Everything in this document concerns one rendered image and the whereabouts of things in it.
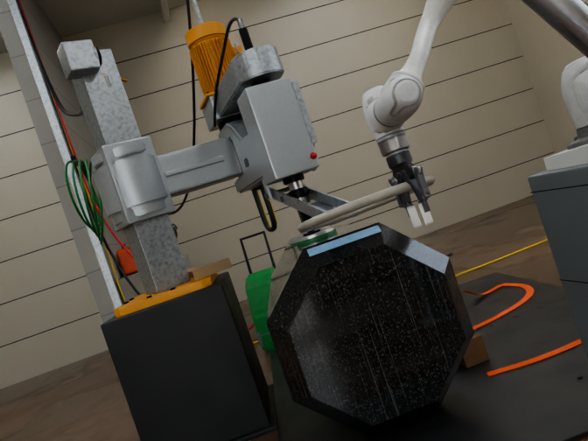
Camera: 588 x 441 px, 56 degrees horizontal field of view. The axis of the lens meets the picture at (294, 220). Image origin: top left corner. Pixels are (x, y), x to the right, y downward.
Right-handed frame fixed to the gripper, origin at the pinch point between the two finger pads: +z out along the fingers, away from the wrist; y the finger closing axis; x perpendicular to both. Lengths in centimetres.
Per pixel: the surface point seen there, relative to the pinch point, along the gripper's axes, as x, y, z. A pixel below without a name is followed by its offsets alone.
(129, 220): 42, 145, -45
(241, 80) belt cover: -4, 76, -81
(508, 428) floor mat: -21, 18, 79
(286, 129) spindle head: -14, 72, -54
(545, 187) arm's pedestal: -57, -4, 6
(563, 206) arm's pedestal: -55, -10, 14
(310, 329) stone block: 15, 61, 27
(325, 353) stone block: 12, 61, 38
